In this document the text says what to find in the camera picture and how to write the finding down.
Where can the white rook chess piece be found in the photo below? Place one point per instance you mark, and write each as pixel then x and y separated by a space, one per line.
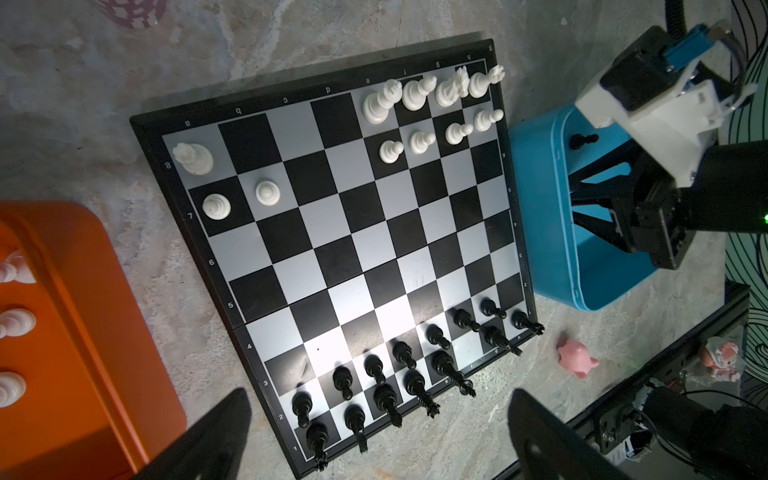
pixel 481 82

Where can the white pawn right edge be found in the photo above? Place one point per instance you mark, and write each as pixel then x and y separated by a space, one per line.
pixel 485 119

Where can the blue plastic tray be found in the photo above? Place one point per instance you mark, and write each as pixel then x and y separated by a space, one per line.
pixel 568 263

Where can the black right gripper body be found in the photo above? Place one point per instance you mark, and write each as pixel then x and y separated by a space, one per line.
pixel 642 200

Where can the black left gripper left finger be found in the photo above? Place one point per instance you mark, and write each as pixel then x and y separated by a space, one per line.
pixel 211 449

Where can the white rook far corner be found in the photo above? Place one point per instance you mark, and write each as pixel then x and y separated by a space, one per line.
pixel 194 158

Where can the small pink pig toy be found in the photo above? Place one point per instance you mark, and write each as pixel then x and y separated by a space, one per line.
pixel 576 358

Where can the white pawn in tray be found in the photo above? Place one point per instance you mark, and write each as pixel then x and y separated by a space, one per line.
pixel 12 387
pixel 16 322

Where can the pink checkered small cup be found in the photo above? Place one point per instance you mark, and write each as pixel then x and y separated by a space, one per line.
pixel 133 14

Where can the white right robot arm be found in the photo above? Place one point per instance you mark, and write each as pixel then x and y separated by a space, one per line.
pixel 729 193

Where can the black knight near corner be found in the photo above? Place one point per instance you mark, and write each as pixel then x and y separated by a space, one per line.
pixel 497 338

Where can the orange plastic tray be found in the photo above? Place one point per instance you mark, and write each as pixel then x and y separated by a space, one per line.
pixel 99 402

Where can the black rook near corner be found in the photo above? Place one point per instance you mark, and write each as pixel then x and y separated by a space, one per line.
pixel 521 321

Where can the pink doll figure right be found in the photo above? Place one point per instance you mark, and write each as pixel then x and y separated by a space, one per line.
pixel 721 358

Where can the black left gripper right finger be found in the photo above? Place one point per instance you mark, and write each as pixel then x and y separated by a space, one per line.
pixel 549 449

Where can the white pawn far corner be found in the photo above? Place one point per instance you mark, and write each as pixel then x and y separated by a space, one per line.
pixel 216 206

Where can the black pawn in blue tray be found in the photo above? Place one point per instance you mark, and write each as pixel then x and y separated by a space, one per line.
pixel 578 141

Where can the black and silver chessboard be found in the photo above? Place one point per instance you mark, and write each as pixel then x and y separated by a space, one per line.
pixel 354 300

